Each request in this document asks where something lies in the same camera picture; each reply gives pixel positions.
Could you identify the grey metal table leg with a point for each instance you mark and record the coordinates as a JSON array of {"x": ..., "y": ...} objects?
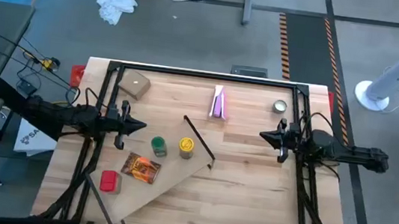
[{"x": 248, "y": 2}]

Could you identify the black metal rig frame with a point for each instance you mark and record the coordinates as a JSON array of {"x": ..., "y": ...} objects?
[{"x": 207, "y": 75}]

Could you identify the small cardboard box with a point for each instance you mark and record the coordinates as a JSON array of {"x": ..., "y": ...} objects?
[{"x": 135, "y": 84}]

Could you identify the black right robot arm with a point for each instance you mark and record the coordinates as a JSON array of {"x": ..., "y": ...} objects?
[{"x": 349, "y": 151}]

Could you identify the black power brick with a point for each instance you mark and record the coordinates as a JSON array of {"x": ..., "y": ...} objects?
[{"x": 27, "y": 88}]

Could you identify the black hazard-striped floor mat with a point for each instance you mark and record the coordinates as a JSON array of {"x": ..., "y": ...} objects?
[{"x": 305, "y": 45}]

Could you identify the pink and white box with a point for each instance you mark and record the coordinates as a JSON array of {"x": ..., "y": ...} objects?
[{"x": 219, "y": 103}]

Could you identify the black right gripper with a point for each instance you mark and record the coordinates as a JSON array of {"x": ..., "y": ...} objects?
[{"x": 288, "y": 141}]

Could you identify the black box at table edge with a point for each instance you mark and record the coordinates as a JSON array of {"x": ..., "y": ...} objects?
[{"x": 249, "y": 71}]

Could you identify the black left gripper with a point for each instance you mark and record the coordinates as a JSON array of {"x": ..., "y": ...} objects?
[{"x": 119, "y": 123}]

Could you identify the orange brown spice packet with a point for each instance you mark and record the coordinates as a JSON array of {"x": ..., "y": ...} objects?
[{"x": 140, "y": 167}]

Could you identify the small round tin candle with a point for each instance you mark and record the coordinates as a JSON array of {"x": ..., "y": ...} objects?
[{"x": 279, "y": 106}]

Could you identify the yellow-lid spice jar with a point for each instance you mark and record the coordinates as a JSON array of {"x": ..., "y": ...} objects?
[{"x": 186, "y": 147}]

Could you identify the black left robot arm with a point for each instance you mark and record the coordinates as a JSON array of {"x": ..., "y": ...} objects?
[{"x": 71, "y": 116}]

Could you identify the crumpled white cloth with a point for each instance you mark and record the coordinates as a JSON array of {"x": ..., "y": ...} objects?
[{"x": 115, "y": 4}]

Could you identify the red-lid spice container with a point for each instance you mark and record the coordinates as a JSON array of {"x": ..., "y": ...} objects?
[{"x": 110, "y": 182}]

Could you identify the white bag with black print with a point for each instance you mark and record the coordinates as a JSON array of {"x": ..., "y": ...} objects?
[{"x": 32, "y": 140}]

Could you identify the wooden shelf with black legs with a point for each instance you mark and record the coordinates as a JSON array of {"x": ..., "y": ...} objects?
[{"x": 174, "y": 169}]

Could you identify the black desk base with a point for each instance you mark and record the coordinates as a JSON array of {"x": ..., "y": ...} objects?
[{"x": 9, "y": 96}]

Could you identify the green-lid spice jar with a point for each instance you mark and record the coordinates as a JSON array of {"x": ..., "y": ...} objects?
[{"x": 159, "y": 146}]

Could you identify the red table clamp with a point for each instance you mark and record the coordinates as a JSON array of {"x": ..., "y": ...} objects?
[
  {"x": 77, "y": 75},
  {"x": 331, "y": 101}
]

